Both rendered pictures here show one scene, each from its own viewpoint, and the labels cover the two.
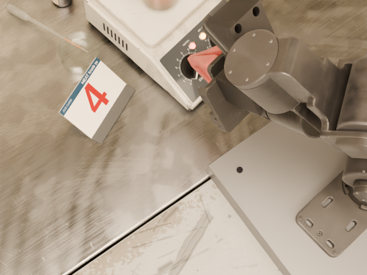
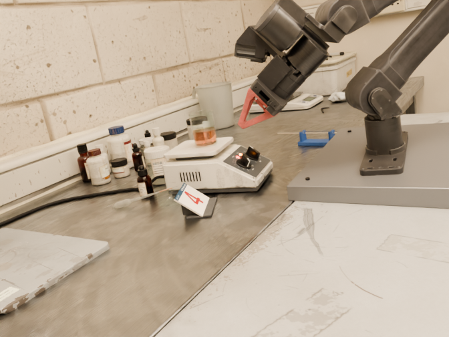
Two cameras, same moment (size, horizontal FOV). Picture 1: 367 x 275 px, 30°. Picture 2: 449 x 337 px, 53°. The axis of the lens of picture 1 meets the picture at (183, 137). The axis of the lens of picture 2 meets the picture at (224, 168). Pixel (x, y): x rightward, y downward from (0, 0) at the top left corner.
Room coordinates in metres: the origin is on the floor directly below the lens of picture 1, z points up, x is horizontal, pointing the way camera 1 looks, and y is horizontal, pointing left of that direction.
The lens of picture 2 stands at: (-0.48, 0.20, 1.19)
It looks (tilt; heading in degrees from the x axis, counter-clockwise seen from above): 16 degrees down; 350
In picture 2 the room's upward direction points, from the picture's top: 9 degrees counter-clockwise
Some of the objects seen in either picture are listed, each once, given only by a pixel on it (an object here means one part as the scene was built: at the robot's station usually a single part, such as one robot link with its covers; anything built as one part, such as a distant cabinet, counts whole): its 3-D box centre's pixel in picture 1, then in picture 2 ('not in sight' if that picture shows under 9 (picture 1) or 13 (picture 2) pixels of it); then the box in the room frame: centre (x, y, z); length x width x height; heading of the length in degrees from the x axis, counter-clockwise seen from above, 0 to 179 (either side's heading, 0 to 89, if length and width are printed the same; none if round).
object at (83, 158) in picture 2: not in sight; (85, 162); (0.71, 0.34, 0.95); 0.04 x 0.04 x 0.10
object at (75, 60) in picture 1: (79, 53); (171, 198); (0.38, 0.16, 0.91); 0.06 x 0.06 x 0.02
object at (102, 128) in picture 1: (98, 100); (196, 198); (0.31, 0.12, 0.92); 0.09 x 0.06 x 0.04; 162
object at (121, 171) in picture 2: not in sight; (120, 168); (0.68, 0.26, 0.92); 0.04 x 0.04 x 0.04
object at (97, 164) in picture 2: not in sight; (97, 166); (0.65, 0.31, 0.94); 0.05 x 0.05 x 0.09
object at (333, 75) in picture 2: not in sight; (315, 75); (1.48, -0.63, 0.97); 0.37 x 0.31 x 0.14; 139
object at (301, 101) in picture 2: not in sight; (284, 101); (1.23, -0.39, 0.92); 0.26 x 0.19 x 0.05; 47
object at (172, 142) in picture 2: not in sight; (168, 142); (0.84, 0.12, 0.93); 0.05 x 0.05 x 0.06
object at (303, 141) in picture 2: not in sight; (317, 137); (0.58, -0.24, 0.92); 0.10 x 0.03 x 0.04; 41
